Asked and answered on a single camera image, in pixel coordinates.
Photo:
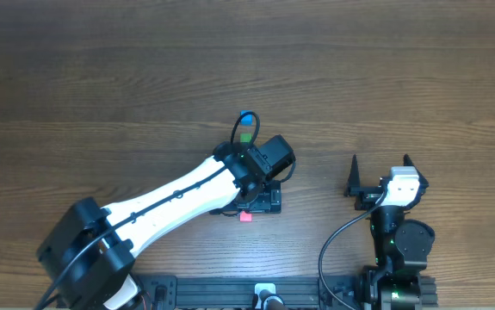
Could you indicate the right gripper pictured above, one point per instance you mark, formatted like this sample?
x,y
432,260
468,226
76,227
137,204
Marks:
x,y
367,199

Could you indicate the red cube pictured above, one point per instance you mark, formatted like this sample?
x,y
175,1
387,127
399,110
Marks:
x,y
245,216

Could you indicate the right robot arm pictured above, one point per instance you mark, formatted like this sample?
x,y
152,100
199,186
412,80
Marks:
x,y
406,245

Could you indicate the green cube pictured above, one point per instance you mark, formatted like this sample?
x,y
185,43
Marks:
x,y
245,138

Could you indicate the blue cube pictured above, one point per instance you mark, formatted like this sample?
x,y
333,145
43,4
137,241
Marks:
x,y
244,117

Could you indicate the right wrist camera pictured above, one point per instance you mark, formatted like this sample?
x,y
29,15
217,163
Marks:
x,y
403,187

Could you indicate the mounting rail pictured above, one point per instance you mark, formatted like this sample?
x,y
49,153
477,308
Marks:
x,y
221,293

